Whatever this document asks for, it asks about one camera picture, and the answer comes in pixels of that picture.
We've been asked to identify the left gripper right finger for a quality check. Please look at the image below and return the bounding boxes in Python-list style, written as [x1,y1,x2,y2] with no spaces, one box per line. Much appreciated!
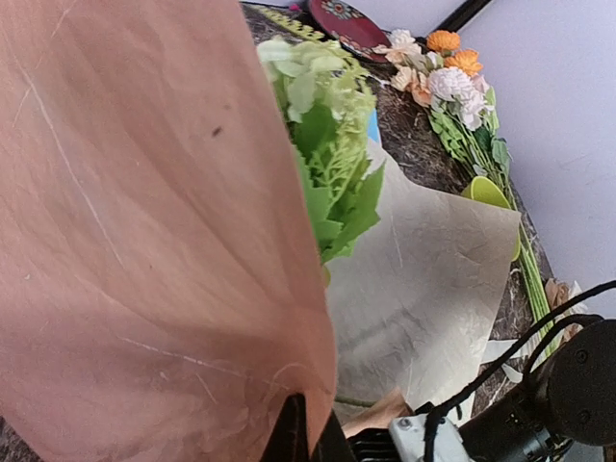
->
[310,412,355,462]

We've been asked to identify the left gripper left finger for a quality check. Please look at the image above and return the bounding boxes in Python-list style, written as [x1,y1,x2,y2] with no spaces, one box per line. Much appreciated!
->
[261,394,310,462]

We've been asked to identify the beige pink wrapping paper sheet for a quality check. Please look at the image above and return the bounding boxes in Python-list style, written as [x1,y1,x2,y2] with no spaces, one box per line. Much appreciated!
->
[1,1,336,461]

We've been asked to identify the green leafy fake flower bunch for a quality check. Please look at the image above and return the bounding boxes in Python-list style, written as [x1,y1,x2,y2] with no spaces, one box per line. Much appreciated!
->
[256,37,384,265]

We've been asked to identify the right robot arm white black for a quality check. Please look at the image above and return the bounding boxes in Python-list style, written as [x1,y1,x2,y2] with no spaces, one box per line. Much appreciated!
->
[460,315,615,461]

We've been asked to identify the right pile of fake flowers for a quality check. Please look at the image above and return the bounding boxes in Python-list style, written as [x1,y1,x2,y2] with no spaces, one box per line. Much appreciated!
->
[372,28,554,357]

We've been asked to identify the brown twine ribbon bundle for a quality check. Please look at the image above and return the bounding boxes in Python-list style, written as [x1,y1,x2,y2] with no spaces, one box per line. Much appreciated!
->
[545,278,588,347]

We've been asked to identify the lime green bowl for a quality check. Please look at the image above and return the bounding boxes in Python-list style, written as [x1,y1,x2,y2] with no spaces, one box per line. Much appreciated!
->
[460,175,524,264]

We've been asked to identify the blue wrapping paper sheet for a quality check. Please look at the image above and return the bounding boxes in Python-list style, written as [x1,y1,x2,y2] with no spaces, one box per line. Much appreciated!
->
[368,110,382,145]

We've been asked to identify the red round embroidered cushion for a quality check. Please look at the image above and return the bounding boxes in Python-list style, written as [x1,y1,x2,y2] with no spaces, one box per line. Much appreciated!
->
[307,0,391,64]

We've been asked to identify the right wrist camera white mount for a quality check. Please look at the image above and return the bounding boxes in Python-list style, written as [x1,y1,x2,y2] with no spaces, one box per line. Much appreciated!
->
[347,414,472,462]

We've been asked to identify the right black frame post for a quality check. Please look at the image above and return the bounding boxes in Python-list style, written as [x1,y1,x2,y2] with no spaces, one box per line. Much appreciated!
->
[435,0,492,33]

